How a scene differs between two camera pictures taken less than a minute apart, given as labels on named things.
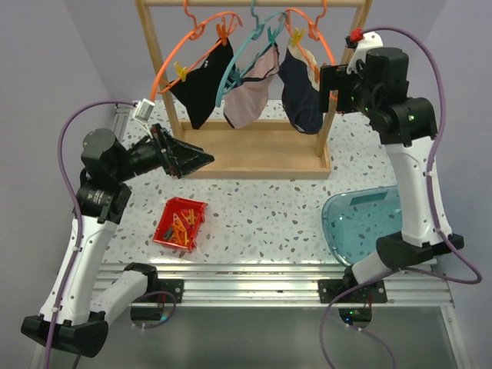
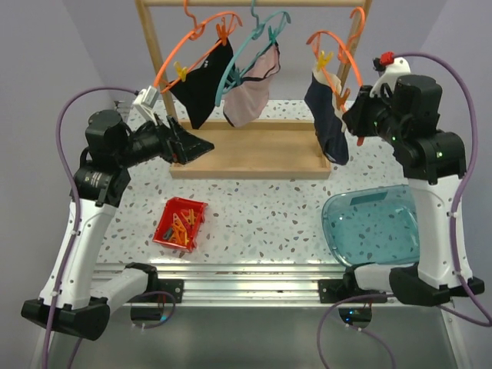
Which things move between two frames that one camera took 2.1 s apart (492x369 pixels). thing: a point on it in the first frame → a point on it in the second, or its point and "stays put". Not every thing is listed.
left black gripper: [179, 157] → [176, 144]
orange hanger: [314, 32] → [360, 16]
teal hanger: [234, 75] stays put
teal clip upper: [272, 35] stays put
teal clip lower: [236, 79] stays put
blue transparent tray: [354, 221] stays put
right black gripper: [336, 78] → [355, 117]
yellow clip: [297, 36] → [323, 61]
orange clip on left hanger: [222, 33] stays put
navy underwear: [300, 81] → [320, 98]
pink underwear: [244, 104] stays put
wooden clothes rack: [290, 148] stays put
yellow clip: [181, 71] stays put
